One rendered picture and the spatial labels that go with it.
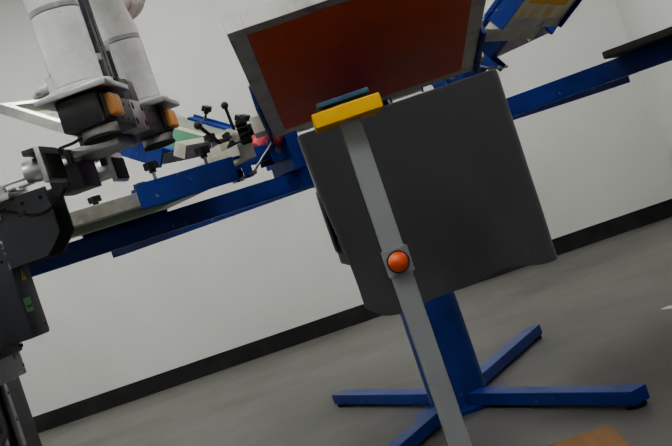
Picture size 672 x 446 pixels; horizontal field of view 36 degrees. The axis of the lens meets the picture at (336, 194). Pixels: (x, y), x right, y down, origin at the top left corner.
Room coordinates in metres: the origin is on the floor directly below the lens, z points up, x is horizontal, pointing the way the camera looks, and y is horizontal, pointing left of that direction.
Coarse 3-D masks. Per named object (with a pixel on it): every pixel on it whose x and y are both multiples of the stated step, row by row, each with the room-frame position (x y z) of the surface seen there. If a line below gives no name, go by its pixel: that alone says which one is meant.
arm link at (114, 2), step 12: (96, 0) 2.34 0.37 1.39; (108, 0) 2.34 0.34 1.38; (120, 0) 2.36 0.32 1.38; (132, 0) 2.42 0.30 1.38; (96, 12) 2.35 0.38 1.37; (108, 12) 2.34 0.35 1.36; (120, 12) 2.35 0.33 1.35; (132, 12) 2.44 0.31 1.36; (108, 24) 2.35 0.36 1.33; (120, 24) 2.35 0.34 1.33; (132, 24) 2.37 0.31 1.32; (108, 36) 2.35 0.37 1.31; (120, 36) 2.35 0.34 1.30; (132, 36) 2.36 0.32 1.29
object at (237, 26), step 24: (288, 0) 2.14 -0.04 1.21; (312, 0) 2.13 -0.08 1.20; (336, 0) 2.15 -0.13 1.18; (480, 0) 2.41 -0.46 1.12; (240, 24) 2.13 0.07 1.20; (264, 24) 2.14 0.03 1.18; (480, 24) 2.57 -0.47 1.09; (240, 48) 2.22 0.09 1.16; (456, 72) 2.87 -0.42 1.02; (264, 96) 2.55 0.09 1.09; (384, 96) 2.87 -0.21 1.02
